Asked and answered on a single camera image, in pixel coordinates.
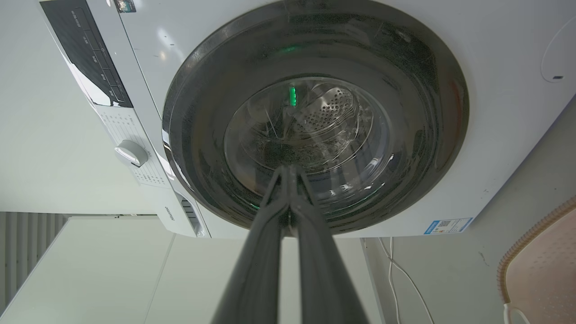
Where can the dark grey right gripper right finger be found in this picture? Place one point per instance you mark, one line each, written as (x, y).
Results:
(326, 279)

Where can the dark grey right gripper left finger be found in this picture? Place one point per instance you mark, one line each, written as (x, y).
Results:
(256, 274)

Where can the pink woven laundry basket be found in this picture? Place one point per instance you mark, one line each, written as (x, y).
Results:
(542, 270)

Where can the white cabinet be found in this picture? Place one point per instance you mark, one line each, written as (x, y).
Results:
(112, 274)

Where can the dark round washing machine door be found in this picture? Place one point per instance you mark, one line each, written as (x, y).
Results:
(315, 112)

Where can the white washing machine control knob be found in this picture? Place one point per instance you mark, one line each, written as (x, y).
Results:
(131, 153)

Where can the white ribbed radiator panel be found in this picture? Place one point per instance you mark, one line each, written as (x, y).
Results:
(27, 243)

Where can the white front-load washing machine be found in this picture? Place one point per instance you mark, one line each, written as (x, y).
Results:
(495, 112)

